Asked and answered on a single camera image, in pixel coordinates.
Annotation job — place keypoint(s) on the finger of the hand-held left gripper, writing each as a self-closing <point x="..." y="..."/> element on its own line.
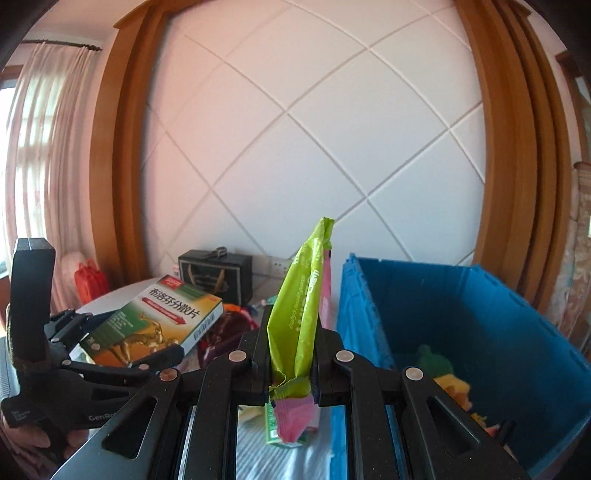
<point x="138" y="371"/>
<point x="69" y="323"/>

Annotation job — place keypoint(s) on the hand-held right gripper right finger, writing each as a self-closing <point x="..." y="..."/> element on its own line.
<point x="330" y="374"/>

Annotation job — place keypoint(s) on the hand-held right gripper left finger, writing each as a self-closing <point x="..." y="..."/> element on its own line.
<point x="251" y="369"/>

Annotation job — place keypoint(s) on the green medicine box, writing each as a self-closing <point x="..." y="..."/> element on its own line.
<point x="157" y="318"/>

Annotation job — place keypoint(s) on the green tissue packet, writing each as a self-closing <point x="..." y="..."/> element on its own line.
<point x="298" y="314"/>

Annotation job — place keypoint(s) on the blue plastic crate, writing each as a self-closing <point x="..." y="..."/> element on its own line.
<point x="461" y="314"/>

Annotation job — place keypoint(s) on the striped cloth covered desktop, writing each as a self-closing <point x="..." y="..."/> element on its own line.
<point x="120" y="295"/>

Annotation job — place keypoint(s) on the person's left hand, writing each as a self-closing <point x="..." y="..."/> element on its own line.
<point x="27" y="434"/>

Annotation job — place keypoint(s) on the dark red cloth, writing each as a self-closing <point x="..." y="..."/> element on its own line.
<point x="221" y="341"/>

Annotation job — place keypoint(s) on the red bag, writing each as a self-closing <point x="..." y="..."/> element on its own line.
<point x="91" y="284"/>

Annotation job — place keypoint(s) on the orange plush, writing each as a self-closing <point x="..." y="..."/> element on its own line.
<point x="235" y="308"/>

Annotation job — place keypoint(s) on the small green white box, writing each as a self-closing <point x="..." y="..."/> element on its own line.
<point x="271" y="429"/>

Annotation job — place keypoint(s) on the black gift box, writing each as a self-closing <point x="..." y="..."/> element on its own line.
<point x="217" y="277"/>

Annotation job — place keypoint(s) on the pink sheer curtain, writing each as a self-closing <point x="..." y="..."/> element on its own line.
<point x="41" y="161"/>

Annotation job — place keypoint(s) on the floral fabric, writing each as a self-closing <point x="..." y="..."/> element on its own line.
<point x="577" y="258"/>

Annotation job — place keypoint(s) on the dark curtain rod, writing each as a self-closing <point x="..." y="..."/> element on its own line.
<point x="60" y="44"/>

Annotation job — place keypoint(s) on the white wall socket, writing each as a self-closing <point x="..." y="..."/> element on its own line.
<point x="279" y="267"/>

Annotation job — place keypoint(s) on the wooden wall panel frame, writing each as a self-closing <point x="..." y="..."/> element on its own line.
<point x="124" y="138"/>

